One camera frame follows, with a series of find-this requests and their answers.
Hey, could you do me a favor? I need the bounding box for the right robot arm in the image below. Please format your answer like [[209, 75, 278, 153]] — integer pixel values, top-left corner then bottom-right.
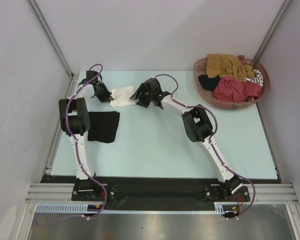
[[130, 77, 243, 196]]

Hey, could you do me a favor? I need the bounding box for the white tank top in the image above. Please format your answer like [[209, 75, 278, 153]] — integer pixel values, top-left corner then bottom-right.
[[110, 85, 136, 108]]

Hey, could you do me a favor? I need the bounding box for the mustard tank top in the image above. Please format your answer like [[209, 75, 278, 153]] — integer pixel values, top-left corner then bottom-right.
[[206, 53, 255, 83]]

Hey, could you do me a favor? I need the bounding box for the aluminium frame rail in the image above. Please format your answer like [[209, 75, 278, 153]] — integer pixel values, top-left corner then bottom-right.
[[26, 183, 299, 205]]

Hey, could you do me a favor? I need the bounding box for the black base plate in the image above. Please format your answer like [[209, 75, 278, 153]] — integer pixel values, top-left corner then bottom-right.
[[40, 175, 282, 213]]

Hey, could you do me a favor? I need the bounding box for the red tank top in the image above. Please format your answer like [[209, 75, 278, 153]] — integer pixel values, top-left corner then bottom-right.
[[213, 76, 262, 103]]

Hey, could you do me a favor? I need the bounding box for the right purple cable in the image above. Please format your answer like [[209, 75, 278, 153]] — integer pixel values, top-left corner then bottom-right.
[[151, 73, 256, 221]]

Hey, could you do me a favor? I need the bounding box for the black tank top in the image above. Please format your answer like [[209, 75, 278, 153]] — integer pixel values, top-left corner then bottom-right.
[[88, 111, 120, 144]]

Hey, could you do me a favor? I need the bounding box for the left grey cable duct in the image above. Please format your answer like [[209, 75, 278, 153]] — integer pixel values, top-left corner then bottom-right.
[[36, 203, 103, 214]]

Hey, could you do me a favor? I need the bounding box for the pink laundry basket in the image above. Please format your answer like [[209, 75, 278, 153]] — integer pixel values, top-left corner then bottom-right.
[[193, 54, 271, 110]]

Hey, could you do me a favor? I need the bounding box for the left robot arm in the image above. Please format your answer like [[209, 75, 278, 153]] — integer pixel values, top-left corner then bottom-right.
[[58, 69, 111, 202]]

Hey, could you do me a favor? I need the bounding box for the grey cable duct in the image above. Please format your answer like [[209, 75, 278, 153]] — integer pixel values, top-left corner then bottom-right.
[[36, 203, 103, 214], [214, 202, 240, 215]]

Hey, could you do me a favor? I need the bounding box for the striped tank top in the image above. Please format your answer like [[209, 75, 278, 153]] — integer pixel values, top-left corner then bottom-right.
[[245, 69, 264, 87]]

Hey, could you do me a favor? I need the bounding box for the right grey cable duct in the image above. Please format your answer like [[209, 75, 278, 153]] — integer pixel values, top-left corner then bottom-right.
[[214, 202, 240, 215]]

